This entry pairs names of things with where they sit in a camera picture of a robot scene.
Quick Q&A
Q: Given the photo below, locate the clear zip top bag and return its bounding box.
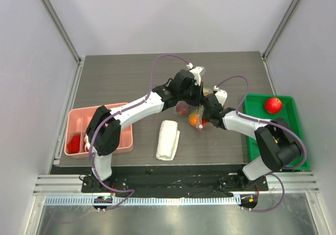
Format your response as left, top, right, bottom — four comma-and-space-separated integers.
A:
173, 101, 208, 130

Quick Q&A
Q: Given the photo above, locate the red fake tomato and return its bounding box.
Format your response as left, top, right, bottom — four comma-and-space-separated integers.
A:
264, 97, 283, 114

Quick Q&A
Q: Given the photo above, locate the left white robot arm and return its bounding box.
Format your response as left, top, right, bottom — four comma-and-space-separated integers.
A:
86, 67, 205, 192

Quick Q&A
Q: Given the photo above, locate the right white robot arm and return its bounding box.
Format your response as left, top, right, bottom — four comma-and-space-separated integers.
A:
201, 94, 307, 190

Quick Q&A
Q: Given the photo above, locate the orange fake fruit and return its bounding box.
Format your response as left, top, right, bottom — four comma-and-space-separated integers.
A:
188, 114, 200, 127

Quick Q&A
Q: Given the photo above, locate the dark red fake fruit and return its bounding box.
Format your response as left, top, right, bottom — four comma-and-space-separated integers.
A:
176, 103, 190, 117

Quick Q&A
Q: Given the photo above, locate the green plastic bin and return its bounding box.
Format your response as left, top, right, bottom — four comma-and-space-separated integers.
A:
243, 93, 310, 171

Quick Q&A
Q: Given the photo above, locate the rolled white towel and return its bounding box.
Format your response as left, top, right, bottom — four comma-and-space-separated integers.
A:
155, 120, 180, 161

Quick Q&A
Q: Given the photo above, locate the pink divided organizer tray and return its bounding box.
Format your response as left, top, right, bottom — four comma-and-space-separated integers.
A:
64, 106, 133, 159

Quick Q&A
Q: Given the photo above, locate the red white small item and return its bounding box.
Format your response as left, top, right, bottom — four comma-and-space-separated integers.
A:
83, 135, 90, 152

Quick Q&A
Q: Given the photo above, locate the red cloth left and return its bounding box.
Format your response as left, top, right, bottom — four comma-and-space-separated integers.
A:
67, 135, 80, 154

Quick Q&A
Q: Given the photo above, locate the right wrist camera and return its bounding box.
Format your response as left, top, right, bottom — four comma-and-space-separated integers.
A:
213, 86, 227, 107

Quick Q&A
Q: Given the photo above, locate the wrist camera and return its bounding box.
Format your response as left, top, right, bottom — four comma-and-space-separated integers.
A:
186, 63, 205, 86
213, 86, 227, 107

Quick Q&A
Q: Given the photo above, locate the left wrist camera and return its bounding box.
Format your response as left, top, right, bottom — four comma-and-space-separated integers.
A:
186, 63, 205, 86

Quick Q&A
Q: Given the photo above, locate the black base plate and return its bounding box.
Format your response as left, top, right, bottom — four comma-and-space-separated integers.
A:
51, 165, 269, 198

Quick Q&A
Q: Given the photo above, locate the right aluminium frame post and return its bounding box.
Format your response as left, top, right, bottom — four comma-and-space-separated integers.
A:
261, 0, 313, 61

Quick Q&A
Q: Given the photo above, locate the aluminium frame post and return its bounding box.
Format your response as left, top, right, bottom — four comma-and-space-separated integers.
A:
261, 0, 313, 61
40, 0, 82, 64

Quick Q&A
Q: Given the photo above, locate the left aluminium frame post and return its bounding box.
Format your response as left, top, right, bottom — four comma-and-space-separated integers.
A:
40, 0, 82, 64

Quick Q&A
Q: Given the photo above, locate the perforated metal rail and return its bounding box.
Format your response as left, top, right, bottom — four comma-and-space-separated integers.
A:
44, 195, 241, 206

